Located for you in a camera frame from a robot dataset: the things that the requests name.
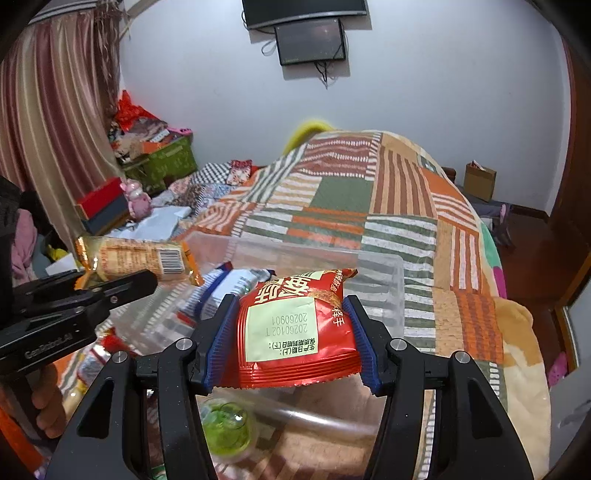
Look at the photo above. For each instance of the brown pink curtain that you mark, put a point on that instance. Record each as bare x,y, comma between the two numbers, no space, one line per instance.
51,115

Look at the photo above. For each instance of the red flat box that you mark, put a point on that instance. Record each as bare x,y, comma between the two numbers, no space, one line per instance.
99,198

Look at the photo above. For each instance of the red patterned pouch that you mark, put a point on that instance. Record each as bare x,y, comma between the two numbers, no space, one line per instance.
240,171

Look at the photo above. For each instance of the green storage box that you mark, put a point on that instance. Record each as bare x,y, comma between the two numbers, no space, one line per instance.
171,161

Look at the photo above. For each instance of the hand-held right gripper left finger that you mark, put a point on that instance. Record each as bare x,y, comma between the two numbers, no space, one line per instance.
218,344

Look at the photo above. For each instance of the pale blue cloth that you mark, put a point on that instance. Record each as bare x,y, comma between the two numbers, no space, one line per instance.
157,226

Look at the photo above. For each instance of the yellow foam tube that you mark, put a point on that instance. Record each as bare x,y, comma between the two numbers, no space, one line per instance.
304,134

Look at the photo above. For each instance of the small black wall monitor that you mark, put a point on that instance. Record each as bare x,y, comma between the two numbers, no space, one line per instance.
311,41

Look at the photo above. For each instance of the striped patchwork blanket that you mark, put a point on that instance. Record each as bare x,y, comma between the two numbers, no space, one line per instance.
415,207

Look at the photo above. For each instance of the blue white snack packet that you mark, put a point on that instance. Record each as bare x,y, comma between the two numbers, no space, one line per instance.
221,290

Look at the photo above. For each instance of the brown cardboard box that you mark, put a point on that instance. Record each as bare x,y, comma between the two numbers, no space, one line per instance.
480,182

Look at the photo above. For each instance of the pink garment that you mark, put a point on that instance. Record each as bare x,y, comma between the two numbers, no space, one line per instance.
23,244

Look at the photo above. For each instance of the grey box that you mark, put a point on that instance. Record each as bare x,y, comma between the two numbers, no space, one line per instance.
108,219

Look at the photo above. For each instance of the pink bunny toy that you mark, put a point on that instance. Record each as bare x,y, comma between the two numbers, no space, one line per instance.
137,201

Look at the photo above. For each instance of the pile of papers and bags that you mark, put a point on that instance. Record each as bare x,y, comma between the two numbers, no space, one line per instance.
147,136

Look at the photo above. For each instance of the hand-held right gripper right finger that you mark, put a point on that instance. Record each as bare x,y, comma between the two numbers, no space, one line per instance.
365,348

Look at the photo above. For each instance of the black wall television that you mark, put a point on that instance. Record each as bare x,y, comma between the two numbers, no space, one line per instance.
304,11

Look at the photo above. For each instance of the person's left hand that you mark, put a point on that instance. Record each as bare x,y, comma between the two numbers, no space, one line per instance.
48,401

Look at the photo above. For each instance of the green jelly cup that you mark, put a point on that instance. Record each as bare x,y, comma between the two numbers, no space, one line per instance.
226,429

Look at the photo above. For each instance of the wardrobe with white sliding door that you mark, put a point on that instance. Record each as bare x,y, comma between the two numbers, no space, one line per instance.
579,350

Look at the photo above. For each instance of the pink slipper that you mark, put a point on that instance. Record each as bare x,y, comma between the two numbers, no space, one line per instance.
558,369

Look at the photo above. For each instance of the wooden door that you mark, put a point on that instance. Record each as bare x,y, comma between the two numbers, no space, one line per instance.
570,184

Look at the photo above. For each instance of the red plastic bag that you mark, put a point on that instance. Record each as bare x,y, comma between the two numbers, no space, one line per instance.
131,110

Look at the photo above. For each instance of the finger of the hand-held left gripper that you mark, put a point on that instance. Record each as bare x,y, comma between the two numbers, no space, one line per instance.
46,284
124,288

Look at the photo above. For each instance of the clear plastic container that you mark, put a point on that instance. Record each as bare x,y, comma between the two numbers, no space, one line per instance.
286,258

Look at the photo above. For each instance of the orange biscuit packet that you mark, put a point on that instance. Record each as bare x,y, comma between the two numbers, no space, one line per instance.
134,258

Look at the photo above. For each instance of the red snack packet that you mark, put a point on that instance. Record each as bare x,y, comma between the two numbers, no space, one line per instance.
295,332

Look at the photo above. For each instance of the checkered patterned quilt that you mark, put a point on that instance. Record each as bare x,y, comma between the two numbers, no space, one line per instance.
207,182

